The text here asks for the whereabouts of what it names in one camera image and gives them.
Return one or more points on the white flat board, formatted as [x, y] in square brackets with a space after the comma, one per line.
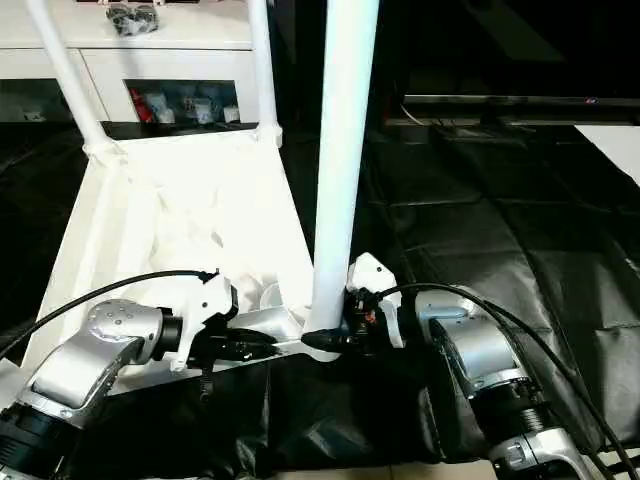
[615, 150]

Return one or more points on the white cabinet with glass doors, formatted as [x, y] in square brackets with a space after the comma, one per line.
[150, 60]

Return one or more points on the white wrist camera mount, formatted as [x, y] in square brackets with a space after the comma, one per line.
[210, 300]
[372, 275]

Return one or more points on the white plastic table leg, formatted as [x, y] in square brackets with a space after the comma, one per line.
[70, 75]
[265, 65]
[340, 150]

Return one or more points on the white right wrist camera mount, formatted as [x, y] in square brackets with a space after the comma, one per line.
[372, 275]

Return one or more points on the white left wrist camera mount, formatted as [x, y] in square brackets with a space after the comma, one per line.
[210, 300]

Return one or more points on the black plastic mat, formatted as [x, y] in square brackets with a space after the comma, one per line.
[500, 250]

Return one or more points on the clear bag of dark parts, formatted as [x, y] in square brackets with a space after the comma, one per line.
[132, 20]

